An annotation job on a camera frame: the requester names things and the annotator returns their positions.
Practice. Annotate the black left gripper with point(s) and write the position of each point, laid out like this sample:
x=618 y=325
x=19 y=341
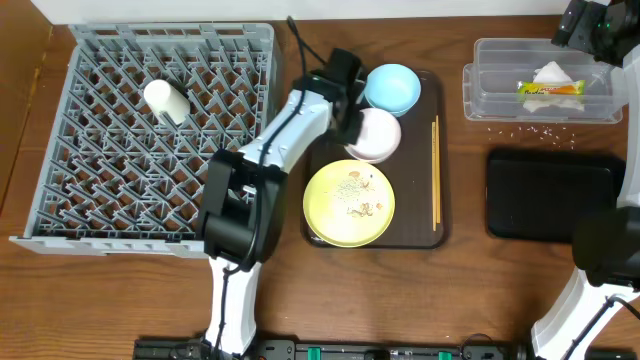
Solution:
x=353 y=126

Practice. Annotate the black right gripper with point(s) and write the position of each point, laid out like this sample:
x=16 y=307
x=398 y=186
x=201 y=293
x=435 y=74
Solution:
x=565 y=21

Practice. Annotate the light blue bowl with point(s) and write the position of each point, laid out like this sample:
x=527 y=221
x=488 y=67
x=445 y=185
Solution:
x=394 y=88

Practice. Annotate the yellow snack wrapper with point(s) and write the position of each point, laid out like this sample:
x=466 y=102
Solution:
x=567 y=88

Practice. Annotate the white cup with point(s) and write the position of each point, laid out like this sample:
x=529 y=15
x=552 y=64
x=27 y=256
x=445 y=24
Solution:
x=164 y=100

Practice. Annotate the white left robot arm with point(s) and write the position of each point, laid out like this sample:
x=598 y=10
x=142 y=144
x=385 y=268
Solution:
x=243 y=203

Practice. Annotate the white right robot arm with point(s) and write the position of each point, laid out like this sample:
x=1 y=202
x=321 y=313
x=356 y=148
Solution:
x=605 y=247

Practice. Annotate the white crumpled napkin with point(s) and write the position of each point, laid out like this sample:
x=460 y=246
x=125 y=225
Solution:
x=551 y=73

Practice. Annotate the clear plastic bin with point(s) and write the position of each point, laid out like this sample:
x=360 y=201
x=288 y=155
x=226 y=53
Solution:
x=491 y=84

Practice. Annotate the wooden chopstick right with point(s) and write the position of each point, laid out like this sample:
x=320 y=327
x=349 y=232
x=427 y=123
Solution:
x=438 y=171

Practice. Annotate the dark brown serving tray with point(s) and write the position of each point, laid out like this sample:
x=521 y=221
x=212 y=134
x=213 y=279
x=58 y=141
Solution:
x=409 y=172

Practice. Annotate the yellow plate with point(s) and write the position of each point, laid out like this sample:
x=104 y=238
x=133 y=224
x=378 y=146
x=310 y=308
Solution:
x=348 y=203

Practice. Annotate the black tray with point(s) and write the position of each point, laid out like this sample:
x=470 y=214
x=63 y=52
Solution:
x=541 y=196

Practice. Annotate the grey dish rack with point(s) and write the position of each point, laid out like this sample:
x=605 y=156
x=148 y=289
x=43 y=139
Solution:
x=114 y=179

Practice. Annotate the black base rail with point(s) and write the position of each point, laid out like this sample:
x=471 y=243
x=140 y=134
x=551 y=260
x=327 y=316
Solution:
x=287 y=349

